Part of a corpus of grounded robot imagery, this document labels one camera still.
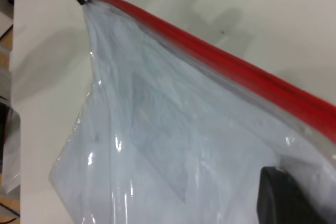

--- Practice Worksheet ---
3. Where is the clear plastic zipper bag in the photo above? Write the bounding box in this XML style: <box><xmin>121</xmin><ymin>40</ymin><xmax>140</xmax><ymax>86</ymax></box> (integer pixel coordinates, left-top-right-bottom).
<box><xmin>48</xmin><ymin>0</ymin><xmax>336</xmax><ymax>224</ymax></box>

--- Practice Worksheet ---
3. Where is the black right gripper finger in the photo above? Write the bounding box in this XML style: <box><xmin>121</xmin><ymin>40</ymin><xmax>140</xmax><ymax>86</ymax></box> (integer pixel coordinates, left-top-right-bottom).
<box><xmin>256</xmin><ymin>166</ymin><xmax>324</xmax><ymax>224</ymax></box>

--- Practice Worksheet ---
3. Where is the thin dark floor cable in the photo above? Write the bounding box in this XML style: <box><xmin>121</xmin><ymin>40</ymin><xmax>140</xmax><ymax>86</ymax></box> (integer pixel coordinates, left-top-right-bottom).
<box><xmin>0</xmin><ymin>202</ymin><xmax>20</xmax><ymax>220</ymax></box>

